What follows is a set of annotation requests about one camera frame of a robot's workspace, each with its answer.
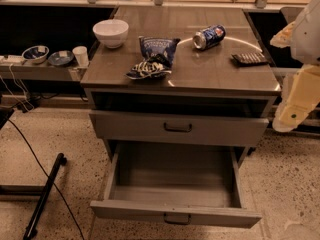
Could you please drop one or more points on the black floor stand bar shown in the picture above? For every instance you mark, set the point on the black floor stand bar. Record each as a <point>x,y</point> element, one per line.
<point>31,230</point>

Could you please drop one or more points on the blue soda can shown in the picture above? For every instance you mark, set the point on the blue soda can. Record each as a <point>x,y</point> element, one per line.
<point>209,37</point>

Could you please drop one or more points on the grey side shelf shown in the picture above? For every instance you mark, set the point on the grey side shelf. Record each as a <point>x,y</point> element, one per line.
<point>42,72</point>

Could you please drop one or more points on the grey open bottom drawer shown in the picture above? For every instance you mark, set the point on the grey open bottom drawer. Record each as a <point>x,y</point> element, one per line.
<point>177,184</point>

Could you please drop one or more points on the white paper cup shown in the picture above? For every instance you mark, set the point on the white paper cup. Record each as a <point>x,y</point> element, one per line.
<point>80,53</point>

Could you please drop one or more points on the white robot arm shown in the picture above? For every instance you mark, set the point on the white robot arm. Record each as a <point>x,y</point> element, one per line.
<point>302,36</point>

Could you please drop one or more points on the large white bowl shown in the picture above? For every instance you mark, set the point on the large white bowl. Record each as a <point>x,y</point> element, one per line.
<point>112,32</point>

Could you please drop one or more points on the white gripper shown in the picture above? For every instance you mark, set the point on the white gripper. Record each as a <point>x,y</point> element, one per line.
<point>307,37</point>

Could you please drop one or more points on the small blue dish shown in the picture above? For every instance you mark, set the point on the small blue dish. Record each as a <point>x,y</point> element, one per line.
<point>61,58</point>

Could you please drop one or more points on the blue chip bag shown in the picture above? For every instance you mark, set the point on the blue chip bag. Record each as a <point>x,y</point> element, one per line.
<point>158,55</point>

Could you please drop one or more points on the grey drawer cabinet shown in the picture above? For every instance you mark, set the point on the grey drawer cabinet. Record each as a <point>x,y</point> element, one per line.
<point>202,82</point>

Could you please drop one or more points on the white power strip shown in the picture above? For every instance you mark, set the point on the white power strip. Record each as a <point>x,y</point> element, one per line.
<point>12,59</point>

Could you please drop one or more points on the grey middle drawer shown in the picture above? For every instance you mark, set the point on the grey middle drawer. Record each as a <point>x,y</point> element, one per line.
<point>182,129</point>

